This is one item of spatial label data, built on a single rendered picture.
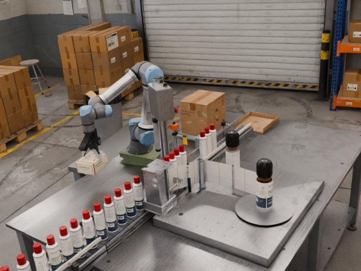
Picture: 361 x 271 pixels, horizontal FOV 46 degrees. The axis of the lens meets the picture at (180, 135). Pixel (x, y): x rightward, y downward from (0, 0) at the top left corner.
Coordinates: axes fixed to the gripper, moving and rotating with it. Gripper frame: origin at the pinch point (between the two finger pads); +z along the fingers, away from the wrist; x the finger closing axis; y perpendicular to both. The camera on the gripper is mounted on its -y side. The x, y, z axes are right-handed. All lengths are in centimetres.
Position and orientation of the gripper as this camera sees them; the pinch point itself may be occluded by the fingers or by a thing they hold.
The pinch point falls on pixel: (91, 161)
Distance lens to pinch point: 276.1
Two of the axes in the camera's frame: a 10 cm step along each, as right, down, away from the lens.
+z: 0.7, 9.2, 3.9
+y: 4.2, -3.8, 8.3
